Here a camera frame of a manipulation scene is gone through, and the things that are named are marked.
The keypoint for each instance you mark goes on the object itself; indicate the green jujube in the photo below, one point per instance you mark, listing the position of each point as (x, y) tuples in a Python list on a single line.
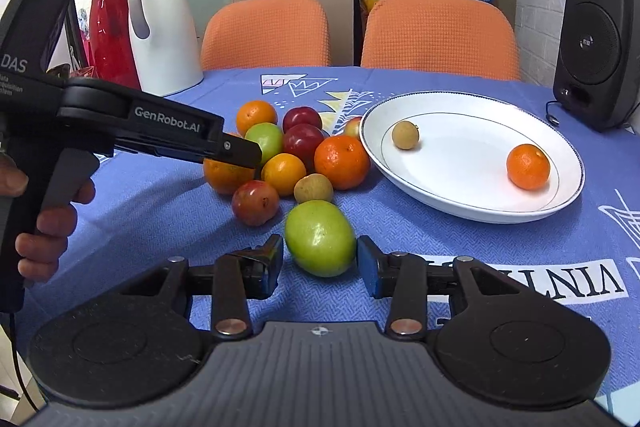
[(320, 237), (265, 141)]

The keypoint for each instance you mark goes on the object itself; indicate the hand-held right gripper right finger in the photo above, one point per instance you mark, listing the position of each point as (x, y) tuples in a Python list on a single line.
[(367, 267)]

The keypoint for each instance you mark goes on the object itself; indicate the white plate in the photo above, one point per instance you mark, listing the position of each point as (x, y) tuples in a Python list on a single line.
[(465, 157)]

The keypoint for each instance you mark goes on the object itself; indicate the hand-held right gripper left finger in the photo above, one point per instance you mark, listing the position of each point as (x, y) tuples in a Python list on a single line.
[(275, 259)]

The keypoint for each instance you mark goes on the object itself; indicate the mottled red plum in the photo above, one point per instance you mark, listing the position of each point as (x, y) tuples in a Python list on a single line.
[(255, 203)]

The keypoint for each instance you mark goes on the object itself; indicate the blue printed tablecloth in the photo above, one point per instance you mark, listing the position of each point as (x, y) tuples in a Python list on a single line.
[(150, 207)]

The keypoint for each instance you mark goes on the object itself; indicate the person's left hand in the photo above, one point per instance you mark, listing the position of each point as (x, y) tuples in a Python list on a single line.
[(50, 252)]

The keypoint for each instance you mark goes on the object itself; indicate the black speaker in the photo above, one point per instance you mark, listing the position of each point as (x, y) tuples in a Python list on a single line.
[(595, 42)]

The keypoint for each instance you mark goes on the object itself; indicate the white thermos jug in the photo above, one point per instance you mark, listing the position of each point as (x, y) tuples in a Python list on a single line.
[(165, 47)]

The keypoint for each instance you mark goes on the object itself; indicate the tan longan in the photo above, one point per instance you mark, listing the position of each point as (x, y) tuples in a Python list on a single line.
[(405, 135), (313, 189)]

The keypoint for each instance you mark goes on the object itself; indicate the orange tangerine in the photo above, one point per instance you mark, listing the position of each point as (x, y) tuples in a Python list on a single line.
[(256, 117), (342, 162), (528, 167), (225, 179)]

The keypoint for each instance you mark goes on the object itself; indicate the red-green plum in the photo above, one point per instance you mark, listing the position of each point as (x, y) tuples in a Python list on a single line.
[(353, 127)]

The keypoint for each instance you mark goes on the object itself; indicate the yellow-orange tangerine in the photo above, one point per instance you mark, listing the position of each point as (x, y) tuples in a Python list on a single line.
[(283, 174)]

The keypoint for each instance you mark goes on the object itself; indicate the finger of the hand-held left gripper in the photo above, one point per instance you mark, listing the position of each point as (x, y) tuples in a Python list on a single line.
[(242, 153)]

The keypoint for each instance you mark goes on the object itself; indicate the red thermos jug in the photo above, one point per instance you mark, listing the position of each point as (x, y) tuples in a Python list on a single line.
[(110, 32)]

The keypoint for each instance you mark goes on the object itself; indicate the orange chair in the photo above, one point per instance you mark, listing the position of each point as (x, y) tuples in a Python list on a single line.
[(265, 32), (440, 37)]

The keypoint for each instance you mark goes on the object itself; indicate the dark red plum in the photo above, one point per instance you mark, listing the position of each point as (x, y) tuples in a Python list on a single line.
[(303, 146), (302, 117)]

